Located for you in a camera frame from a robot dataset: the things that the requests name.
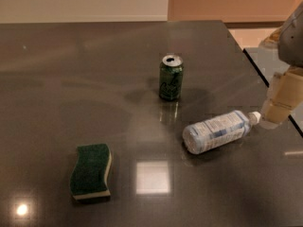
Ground green yellow sponge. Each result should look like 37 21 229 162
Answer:
69 144 112 201

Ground blue plastic water bottle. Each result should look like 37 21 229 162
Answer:
183 110 261 154

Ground green soda can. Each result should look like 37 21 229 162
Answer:
159 54 184 101

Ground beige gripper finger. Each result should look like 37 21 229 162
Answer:
273 66 303 124
260 73 281 130

